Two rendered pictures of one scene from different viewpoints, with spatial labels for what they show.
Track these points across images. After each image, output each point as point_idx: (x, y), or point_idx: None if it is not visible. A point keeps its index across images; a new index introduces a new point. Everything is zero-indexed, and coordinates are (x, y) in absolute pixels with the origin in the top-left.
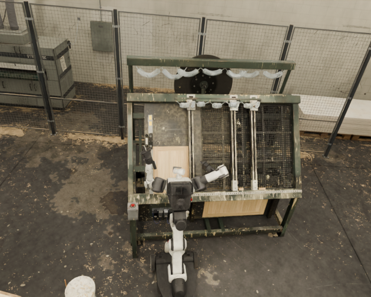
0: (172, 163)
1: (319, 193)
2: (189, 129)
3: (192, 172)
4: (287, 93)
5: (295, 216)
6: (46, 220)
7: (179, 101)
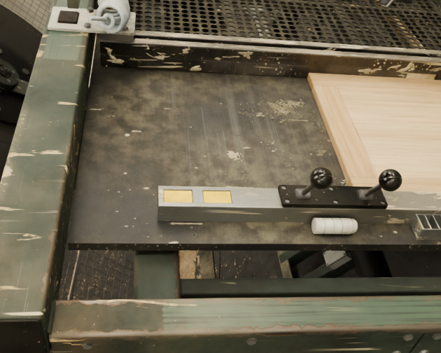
0: (414, 127)
1: (302, 29)
2: (232, 47)
3: (430, 53)
4: None
5: (383, 29)
6: None
7: (85, 54)
